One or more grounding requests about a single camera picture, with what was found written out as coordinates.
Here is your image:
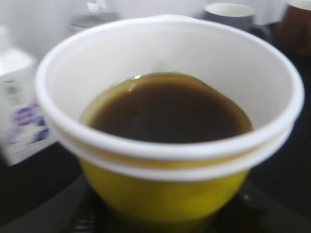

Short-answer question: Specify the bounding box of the blueberry milk carton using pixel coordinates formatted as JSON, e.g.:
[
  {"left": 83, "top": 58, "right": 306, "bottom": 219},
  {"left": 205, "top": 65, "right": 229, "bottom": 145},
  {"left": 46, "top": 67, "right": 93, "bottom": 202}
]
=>
[{"left": 0, "top": 25, "right": 56, "bottom": 166}]

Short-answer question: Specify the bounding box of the yellow plastic cup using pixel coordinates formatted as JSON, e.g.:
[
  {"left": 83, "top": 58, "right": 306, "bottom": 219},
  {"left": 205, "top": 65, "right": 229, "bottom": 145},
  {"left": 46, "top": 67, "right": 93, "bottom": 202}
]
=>
[{"left": 35, "top": 16, "right": 304, "bottom": 223}]

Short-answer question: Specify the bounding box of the red mug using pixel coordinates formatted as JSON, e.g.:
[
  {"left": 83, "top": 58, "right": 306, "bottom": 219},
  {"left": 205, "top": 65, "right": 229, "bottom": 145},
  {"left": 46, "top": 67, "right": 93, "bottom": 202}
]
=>
[{"left": 276, "top": 0, "right": 311, "bottom": 57}]

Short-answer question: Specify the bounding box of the grey mug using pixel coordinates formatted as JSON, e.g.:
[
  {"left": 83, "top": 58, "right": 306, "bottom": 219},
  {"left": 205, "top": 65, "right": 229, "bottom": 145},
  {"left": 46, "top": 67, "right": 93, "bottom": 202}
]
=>
[{"left": 203, "top": 2, "right": 270, "bottom": 37}]

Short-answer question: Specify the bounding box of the clear water bottle green label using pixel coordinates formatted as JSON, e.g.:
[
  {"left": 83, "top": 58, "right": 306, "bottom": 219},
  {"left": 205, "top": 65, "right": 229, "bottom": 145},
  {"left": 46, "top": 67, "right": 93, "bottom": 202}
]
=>
[{"left": 69, "top": 0, "right": 121, "bottom": 33}]

